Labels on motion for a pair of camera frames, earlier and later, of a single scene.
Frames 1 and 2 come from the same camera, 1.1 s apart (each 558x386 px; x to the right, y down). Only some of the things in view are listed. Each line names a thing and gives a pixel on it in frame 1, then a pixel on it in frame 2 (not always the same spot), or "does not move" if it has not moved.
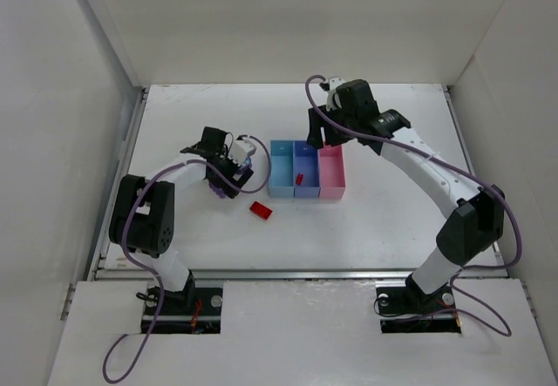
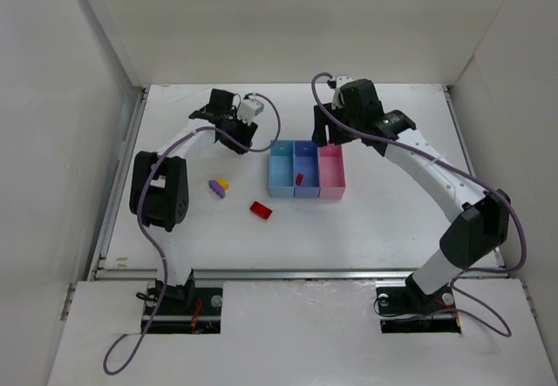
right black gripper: [323, 121] does not move
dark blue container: [307, 162] does not move
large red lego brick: [261, 210] does not move
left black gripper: [235, 177] -> [237, 129]
